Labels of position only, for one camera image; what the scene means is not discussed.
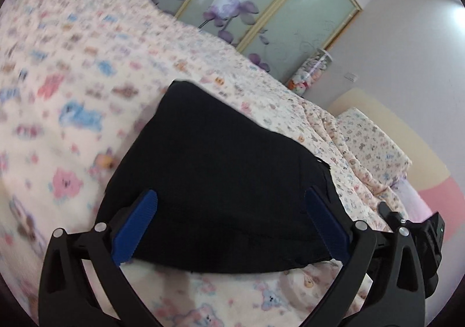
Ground cream headboard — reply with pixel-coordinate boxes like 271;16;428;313
327;89;465;219

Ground clear tube of plush toys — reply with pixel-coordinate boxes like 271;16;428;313
287;49;333;95

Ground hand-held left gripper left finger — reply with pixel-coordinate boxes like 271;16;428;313
38;189;160;327

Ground floral glass sliding wardrobe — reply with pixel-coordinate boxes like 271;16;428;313
133;0;364;82

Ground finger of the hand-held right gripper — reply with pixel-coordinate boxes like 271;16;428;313
378;201;418;237

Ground bear printed pillow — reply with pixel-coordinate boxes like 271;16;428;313
336;107;413;186

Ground bear printed blanket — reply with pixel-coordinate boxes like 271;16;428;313
0;0;411;327

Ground black pants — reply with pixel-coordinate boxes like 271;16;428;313
95;80;355;275

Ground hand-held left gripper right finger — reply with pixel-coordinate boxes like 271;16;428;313
304;187;426;327

